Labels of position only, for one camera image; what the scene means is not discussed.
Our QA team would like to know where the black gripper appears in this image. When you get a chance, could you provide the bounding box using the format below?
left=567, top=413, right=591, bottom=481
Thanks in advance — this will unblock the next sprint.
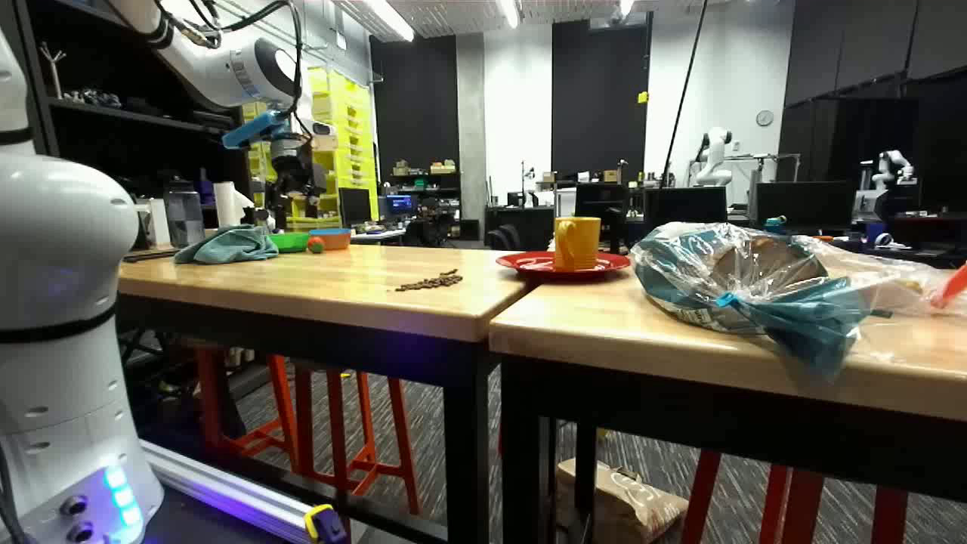
left=266, top=131, right=313, bottom=220

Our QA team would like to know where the yellow cup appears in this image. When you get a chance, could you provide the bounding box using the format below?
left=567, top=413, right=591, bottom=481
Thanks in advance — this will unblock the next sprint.
left=549, top=215, right=606, bottom=275

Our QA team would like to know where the green bowl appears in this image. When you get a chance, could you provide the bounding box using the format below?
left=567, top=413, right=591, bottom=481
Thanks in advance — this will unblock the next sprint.
left=268, top=229, right=314, bottom=257

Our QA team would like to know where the white paper towel roll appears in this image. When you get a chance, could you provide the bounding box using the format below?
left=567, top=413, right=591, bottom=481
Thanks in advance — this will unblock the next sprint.
left=213, top=179, right=254, bottom=233

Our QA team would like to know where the blue cloth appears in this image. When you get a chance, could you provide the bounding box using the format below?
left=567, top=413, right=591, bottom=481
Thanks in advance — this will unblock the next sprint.
left=173, top=223, right=282, bottom=268

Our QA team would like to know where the yellow bin shelf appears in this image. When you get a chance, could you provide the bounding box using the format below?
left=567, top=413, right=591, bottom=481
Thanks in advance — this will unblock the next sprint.
left=240, top=64, right=385, bottom=233

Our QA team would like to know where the clear water bottle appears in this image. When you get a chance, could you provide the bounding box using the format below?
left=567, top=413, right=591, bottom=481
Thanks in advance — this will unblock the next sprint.
left=163, top=179, right=210, bottom=251

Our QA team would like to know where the brown twig piece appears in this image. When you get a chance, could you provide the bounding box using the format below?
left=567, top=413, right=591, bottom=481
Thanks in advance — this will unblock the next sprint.
left=394, top=266, right=467, bottom=298

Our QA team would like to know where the black storage shelf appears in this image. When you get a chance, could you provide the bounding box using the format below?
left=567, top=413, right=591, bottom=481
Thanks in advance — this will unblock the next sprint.
left=12, top=0, right=244, bottom=206

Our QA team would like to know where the red metal stool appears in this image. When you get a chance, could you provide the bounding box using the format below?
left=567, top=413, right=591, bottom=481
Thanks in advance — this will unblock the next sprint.
left=194, top=345, right=304, bottom=469
left=681, top=444, right=914, bottom=544
left=291, top=362, right=423, bottom=516

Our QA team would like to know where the red plate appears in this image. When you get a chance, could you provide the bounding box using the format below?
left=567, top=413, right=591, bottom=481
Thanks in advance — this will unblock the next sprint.
left=496, top=249, right=636, bottom=284

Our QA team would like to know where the black computer monitor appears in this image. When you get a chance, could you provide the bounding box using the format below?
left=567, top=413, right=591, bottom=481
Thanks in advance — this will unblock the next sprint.
left=753, top=179, right=859, bottom=233
left=643, top=184, right=731, bottom=229

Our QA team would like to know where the black slanted pole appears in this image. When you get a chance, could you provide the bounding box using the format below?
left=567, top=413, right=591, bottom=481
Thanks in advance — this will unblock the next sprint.
left=660, top=0, right=714, bottom=192

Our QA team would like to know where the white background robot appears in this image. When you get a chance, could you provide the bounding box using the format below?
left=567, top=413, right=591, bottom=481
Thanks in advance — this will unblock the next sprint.
left=685, top=124, right=738, bottom=192

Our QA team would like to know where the brown paper bag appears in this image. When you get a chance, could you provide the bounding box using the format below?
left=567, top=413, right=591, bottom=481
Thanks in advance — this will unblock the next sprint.
left=553, top=458, right=691, bottom=544

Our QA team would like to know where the bagged bread loaf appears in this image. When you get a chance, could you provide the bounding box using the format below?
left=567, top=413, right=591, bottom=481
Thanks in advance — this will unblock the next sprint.
left=628, top=220, right=956, bottom=381

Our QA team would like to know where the grey background robot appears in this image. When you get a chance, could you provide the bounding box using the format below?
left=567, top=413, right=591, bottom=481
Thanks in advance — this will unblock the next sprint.
left=849, top=150, right=918, bottom=251

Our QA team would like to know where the orange plastic object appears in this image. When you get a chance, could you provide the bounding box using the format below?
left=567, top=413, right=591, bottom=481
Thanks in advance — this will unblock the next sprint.
left=928, top=260, right=967, bottom=311

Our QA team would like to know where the wooden table with black frame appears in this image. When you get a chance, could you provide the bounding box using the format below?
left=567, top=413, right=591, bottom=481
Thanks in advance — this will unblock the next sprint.
left=116, top=239, right=534, bottom=544
left=488, top=263, right=967, bottom=544

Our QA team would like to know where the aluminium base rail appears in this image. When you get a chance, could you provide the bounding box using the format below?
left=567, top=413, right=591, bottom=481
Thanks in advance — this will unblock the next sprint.
left=135, top=439, right=350, bottom=544

